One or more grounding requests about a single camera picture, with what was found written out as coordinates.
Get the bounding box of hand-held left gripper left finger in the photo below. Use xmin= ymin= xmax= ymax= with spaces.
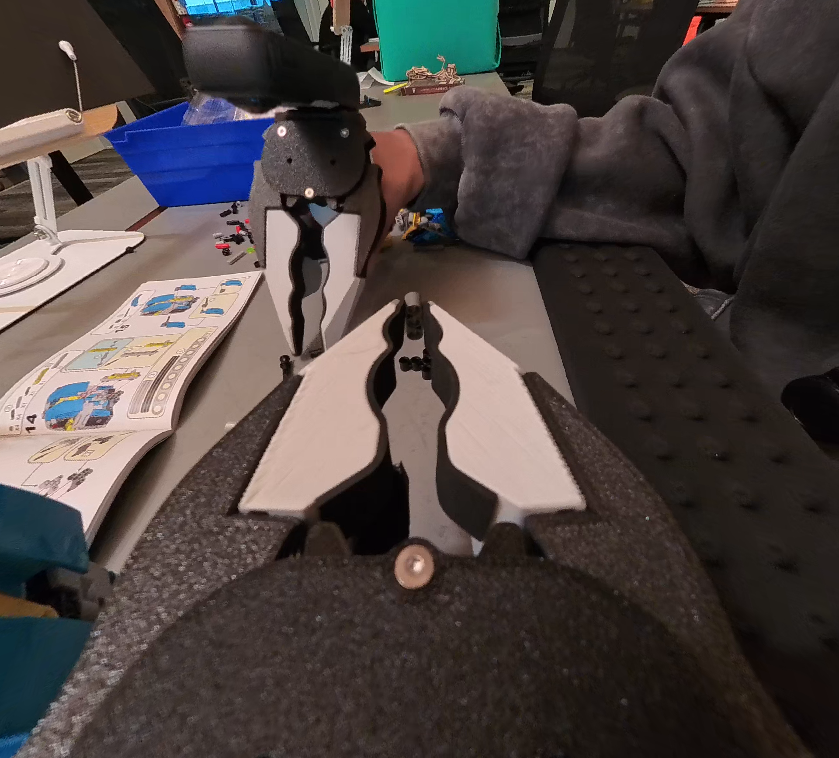
xmin=237 ymin=299 xmax=404 ymax=519

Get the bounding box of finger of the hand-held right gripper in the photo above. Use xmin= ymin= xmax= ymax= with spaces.
xmin=319 ymin=212 xmax=367 ymax=351
xmin=264 ymin=207 xmax=309 ymax=358

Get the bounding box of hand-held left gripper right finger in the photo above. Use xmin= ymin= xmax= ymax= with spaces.
xmin=425 ymin=302 xmax=587 ymax=527

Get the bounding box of pile of building block parts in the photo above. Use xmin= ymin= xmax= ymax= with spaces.
xmin=213 ymin=201 xmax=460 ymax=265

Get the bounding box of building instruction booklet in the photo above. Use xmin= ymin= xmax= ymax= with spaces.
xmin=0 ymin=271 xmax=263 ymax=546

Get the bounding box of person's right forearm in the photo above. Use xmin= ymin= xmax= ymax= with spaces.
xmin=399 ymin=86 xmax=663 ymax=261

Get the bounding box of grey desk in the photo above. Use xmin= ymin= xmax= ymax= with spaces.
xmin=0 ymin=86 xmax=578 ymax=575

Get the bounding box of white desk lamp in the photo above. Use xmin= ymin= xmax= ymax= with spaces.
xmin=0 ymin=108 xmax=145 ymax=333

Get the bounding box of person's right hand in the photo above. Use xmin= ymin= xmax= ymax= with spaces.
xmin=368 ymin=127 xmax=428 ymax=216

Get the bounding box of heap of clear plastic bags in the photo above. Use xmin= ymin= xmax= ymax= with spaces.
xmin=182 ymin=92 xmax=254 ymax=128

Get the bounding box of blue plastic bin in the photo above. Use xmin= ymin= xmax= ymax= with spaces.
xmin=104 ymin=101 xmax=276 ymax=208

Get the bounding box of wooden model kit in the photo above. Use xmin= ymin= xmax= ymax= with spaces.
xmin=400 ymin=53 xmax=468 ymax=97

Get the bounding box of teal green panel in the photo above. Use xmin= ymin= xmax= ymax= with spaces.
xmin=366 ymin=0 xmax=502 ymax=83

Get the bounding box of wooden table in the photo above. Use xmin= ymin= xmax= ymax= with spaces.
xmin=79 ymin=104 xmax=119 ymax=139

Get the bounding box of black partition board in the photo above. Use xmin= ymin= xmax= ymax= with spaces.
xmin=0 ymin=0 xmax=156 ymax=129

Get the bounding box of grey blue toy robot body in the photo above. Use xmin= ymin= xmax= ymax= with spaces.
xmin=0 ymin=486 xmax=114 ymax=746

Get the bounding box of black mesh office chair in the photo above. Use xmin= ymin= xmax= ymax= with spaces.
xmin=532 ymin=0 xmax=732 ymax=118

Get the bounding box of white tipped thin wire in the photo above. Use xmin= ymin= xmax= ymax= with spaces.
xmin=58 ymin=40 xmax=85 ymax=113

